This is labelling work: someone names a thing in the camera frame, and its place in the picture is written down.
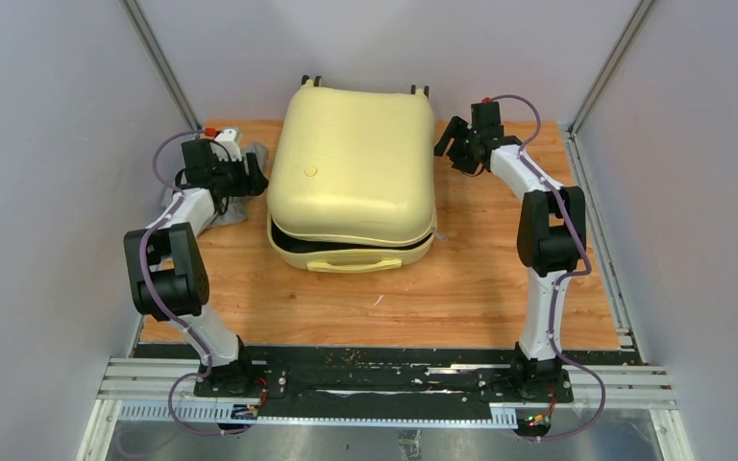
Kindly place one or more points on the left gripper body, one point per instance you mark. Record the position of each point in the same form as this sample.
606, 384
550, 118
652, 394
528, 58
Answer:
231, 175

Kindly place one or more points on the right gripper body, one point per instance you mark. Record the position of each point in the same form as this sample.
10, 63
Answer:
465, 160

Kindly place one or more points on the cream suitcase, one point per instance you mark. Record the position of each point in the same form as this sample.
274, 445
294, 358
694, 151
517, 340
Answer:
352, 183

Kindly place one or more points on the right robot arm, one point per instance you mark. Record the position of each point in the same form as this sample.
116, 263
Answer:
551, 235

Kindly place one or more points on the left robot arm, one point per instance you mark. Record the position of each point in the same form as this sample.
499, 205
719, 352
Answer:
167, 275

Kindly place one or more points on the grey crumpled cloth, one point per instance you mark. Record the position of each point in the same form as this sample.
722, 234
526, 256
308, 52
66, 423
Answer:
231, 210

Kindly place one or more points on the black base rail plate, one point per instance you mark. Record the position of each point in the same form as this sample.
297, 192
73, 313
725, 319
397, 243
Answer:
393, 383

